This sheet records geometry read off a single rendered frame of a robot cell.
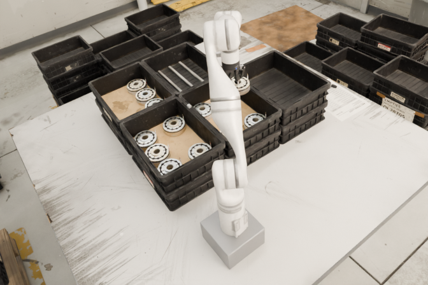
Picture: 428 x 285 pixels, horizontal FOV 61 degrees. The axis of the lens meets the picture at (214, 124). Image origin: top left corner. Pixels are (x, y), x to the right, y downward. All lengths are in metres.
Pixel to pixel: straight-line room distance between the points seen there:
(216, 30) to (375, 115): 1.13
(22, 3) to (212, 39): 3.64
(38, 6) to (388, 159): 3.89
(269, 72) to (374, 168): 0.72
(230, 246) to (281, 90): 0.86
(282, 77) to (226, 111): 0.92
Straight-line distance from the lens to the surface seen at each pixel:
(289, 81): 1.91
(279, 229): 1.47
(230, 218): 1.24
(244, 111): 1.72
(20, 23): 4.62
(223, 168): 1.08
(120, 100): 1.93
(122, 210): 1.60
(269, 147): 1.66
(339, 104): 2.00
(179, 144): 1.60
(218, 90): 1.06
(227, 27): 1.07
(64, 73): 3.01
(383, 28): 3.17
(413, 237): 2.43
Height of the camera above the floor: 1.95
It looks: 42 degrees down
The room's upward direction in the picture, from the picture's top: 7 degrees counter-clockwise
